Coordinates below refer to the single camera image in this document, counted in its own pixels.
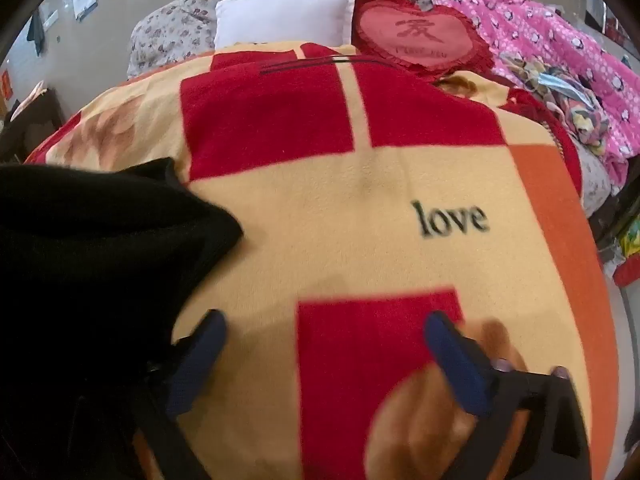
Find green and yellow packet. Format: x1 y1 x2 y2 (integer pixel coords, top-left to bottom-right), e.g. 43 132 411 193
620 220 640 257

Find white pillow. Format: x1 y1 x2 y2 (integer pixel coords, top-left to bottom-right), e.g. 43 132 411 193
212 0 357 53

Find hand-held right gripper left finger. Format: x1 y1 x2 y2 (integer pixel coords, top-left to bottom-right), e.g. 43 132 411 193
131 309 229 480

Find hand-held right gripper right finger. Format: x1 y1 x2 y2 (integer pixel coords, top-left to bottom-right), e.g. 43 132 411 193
424 310 594 480

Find dark wooden table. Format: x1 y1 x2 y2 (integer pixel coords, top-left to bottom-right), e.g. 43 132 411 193
0 87 64 162

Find papers on table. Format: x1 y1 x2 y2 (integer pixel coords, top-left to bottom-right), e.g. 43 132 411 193
10 85 49 121

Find red and yellow printed blanket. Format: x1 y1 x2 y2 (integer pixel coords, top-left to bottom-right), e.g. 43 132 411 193
22 42 621 480

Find dark hanging cloth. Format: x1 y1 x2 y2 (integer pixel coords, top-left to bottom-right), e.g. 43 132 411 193
27 10 49 57

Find colourful patterned cloth bundle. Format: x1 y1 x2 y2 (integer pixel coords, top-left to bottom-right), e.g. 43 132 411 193
500 52 613 161

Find black pants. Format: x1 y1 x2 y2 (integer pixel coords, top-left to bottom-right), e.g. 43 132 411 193
0 157 245 480

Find grey floral quilt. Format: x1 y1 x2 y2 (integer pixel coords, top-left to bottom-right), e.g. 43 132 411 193
125 0 436 81

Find pink printed quilt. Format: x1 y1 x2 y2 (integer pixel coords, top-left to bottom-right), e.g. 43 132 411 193
410 0 640 196

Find red heart-shaped cushion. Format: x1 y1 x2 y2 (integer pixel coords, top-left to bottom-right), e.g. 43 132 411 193
350 0 498 81

